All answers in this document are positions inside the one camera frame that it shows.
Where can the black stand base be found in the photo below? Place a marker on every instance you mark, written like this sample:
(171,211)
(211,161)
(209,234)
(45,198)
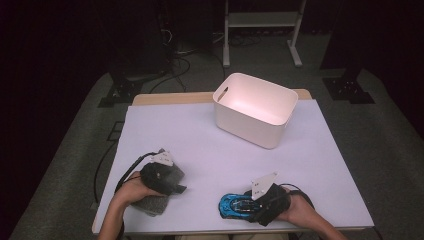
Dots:
(121,91)
(348,90)

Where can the person's right hand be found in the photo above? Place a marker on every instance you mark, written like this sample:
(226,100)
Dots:
(300,210)

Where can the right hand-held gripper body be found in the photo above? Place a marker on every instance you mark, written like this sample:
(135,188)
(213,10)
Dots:
(275,201)

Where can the white metal stand frame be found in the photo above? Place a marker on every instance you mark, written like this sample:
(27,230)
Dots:
(261,19)

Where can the white plastic bin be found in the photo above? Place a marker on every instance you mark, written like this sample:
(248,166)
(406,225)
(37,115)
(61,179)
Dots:
(246,130)

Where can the grey fluffy cloth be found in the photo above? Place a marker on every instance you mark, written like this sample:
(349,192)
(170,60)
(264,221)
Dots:
(153,206)

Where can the person's left hand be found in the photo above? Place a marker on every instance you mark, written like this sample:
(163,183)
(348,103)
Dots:
(133,191)

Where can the blue and black toy car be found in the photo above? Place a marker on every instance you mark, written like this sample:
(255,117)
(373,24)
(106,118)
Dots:
(228,205)

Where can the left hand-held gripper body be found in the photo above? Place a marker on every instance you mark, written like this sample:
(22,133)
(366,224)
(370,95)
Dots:
(155,176)

